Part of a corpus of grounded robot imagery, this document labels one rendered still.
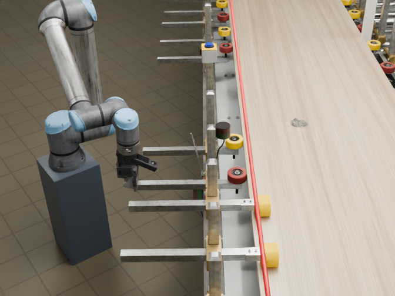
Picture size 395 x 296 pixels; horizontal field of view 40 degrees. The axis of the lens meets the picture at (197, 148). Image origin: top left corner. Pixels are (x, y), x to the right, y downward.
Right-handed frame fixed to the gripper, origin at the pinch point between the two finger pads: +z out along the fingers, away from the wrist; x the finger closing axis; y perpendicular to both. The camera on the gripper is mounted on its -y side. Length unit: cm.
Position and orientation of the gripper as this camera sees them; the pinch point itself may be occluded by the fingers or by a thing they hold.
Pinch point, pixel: (137, 188)
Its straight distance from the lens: 233.0
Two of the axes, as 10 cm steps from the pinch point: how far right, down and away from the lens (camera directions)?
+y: -10.0, -0.1, 0.1
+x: -0.1, 5.7, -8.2
